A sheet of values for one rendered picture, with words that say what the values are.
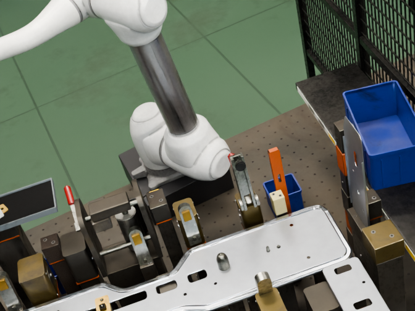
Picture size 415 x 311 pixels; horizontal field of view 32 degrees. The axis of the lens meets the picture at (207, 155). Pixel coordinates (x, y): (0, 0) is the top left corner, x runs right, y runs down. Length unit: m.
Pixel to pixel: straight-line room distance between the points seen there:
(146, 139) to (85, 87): 2.38
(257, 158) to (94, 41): 2.74
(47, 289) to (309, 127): 1.25
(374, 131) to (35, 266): 1.06
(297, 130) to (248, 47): 1.94
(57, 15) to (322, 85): 0.92
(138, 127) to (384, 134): 0.80
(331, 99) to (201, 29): 2.71
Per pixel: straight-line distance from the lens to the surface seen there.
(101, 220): 1.97
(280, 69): 4.41
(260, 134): 2.81
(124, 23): 1.95
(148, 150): 2.43
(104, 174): 3.99
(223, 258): 1.92
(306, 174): 2.60
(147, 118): 2.40
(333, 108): 2.34
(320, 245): 1.96
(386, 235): 1.88
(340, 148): 2.03
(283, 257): 1.95
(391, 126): 2.24
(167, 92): 2.13
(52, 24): 2.03
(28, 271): 2.05
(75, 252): 2.03
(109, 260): 2.13
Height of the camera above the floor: 2.45
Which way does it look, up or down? 39 degrees down
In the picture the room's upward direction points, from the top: 16 degrees counter-clockwise
